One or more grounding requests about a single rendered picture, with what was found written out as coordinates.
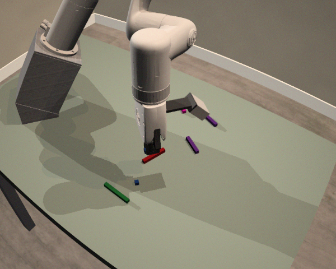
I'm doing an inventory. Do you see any green rod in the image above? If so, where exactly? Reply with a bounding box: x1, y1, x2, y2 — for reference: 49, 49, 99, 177
104, 182, 130, 203

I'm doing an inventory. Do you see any red rod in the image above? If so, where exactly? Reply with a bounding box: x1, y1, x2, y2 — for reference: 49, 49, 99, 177
142, 148, 165, 164

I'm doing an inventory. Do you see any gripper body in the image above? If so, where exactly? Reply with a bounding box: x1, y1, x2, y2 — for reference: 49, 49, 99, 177
132, 94, 170, 144

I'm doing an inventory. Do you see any purple rod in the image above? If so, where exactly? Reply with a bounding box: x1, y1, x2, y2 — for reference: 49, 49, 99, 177
186, 136, 199, 154
205, 116, 218, 127

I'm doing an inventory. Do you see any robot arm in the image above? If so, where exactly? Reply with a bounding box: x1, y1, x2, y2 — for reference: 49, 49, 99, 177
40, 0, 210, 121

